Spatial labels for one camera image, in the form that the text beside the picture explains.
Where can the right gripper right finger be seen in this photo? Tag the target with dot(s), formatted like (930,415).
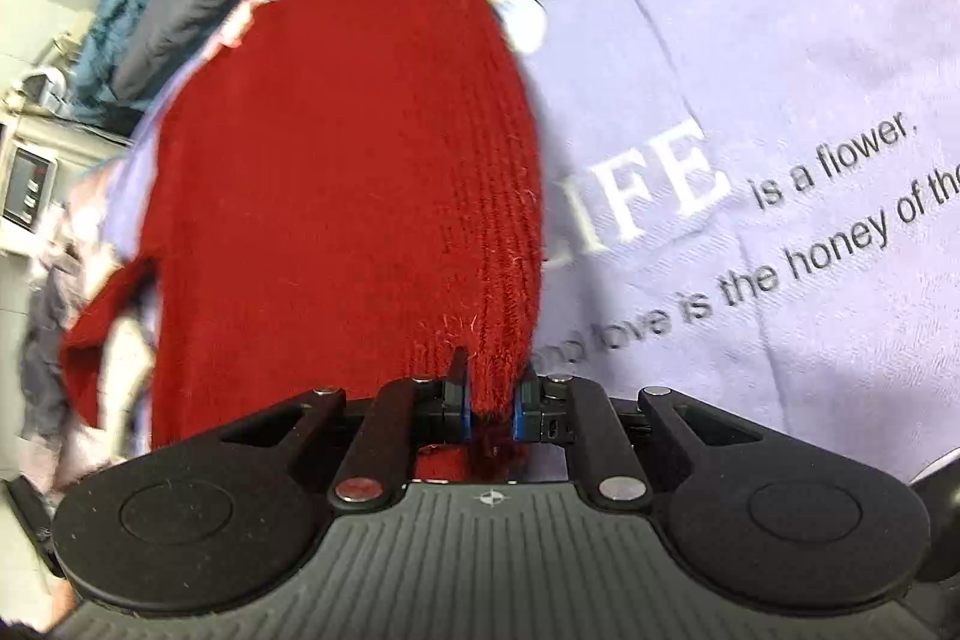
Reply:
(576,414)

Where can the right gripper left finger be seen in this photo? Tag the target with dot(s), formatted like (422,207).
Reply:
(390,429)

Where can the pink striped clothes pile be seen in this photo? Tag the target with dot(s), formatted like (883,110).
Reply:
(85,383)

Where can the red knit cardigan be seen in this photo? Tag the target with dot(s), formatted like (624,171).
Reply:
(343,198)

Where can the purple floral bed sheet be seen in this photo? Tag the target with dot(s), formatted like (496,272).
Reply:
(753,201)

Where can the beige machine with display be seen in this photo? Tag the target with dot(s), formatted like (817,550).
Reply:
(43,153)

